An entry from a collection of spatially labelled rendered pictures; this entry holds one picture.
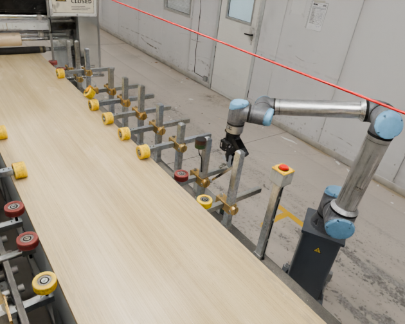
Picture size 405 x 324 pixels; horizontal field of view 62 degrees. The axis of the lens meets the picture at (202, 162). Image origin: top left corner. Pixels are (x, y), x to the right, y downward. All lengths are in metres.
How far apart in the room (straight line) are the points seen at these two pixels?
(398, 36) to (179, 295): 3.37
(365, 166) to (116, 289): 1.25
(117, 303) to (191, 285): 0.27
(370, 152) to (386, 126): 0.14
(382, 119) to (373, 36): 2.49
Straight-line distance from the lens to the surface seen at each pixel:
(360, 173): 1.84
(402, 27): 4.02
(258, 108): 1.69
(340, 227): 1.97
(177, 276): 1.37
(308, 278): 2.45
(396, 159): 4.16
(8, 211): 1.72
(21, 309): 1.42
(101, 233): 1.53
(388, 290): 3.01
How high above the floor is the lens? 1.95
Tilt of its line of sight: 31 degrees down
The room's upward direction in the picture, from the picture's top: 8 degrees clockwise
